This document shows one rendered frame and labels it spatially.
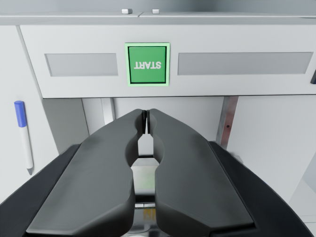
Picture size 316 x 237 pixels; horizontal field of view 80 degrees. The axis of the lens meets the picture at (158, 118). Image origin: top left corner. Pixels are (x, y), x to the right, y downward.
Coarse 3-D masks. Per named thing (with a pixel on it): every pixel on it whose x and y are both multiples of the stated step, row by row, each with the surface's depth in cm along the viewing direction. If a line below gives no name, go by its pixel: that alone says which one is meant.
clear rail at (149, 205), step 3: (135, 204) 49; (138, 204) 49; (141, 204) 49; (144, 204) 49; (147, 204) 49; (150, 204) 49; (153, 204) 49; (135, 207) 49; (138, 207) 49; (141, 207) 49; (144, 207) 49; (147, 207) 49; (150, 207) 49; (153, 207) 49
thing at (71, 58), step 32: (32, 32) 23; (64, 32) 23; (96, 32) 23; (128, 32) 23; (160, 32) 23; (192, 32) 23; (224, 32) 24; (256, 32) 24; (288, 32) 24; (32, 64) 24; (64, 64) 25; (96, 64) 25; (192, 64) 26; (224, 64) 26; (256, 64) 26; (288, 64) 26; (64, 96) 27; (96, 96) 27; (128, 96) 27
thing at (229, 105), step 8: (224, 96) 43; (232, 96) 40; (224, 104) 43; (232, 104) 41; (224, 112) 43; (232, 112) 42; (224, 120) 43; (232, 120) 43; (224, 128) 44; (216, 136) 49; (224, 136) 45; (224, 144) 46
